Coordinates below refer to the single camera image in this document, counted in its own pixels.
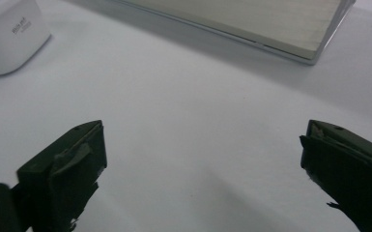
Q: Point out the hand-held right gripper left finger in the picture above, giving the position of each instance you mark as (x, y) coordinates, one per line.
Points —
(67, 170)

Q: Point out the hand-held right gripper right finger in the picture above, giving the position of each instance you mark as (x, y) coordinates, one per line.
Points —
(351, 174)

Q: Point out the white plastic container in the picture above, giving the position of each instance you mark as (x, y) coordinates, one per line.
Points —
(8, 35)

